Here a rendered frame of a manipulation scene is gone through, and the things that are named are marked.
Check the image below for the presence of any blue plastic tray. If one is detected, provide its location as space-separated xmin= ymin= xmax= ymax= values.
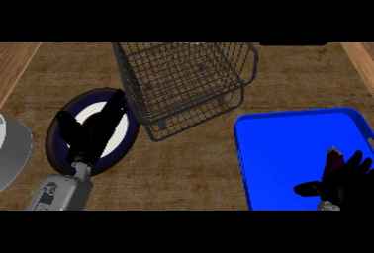
xmin=232 ymin=107 xmax=374 ymax=211

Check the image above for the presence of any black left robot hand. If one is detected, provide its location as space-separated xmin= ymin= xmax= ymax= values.
xmin=55 ymin=88 xmax=129 ymax=165

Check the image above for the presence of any navy and white plate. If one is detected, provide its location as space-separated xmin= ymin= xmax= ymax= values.
xmin=46 ymin=87 xmax=142 ymax=177

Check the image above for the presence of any brown woven placemat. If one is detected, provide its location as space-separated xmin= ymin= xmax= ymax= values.
xmin=0 ymin=42 xmax=374 ymax=211

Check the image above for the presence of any dark purple eggplant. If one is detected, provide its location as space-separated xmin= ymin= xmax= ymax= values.
xmin=321 ymin=146 xmax=346 ymax=183

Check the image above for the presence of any grey rounded appliance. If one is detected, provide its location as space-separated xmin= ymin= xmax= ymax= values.
xmin=0 ymin=113 xmax=35 ymax=193

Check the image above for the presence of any dark wire tiered basket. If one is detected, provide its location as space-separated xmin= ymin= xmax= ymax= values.
xmin=111 ymin=42 xmax=260 ymax=142

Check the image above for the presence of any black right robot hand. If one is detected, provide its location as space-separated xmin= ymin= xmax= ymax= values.
xmin=293 ymin=149 xmax=374 ymax=211

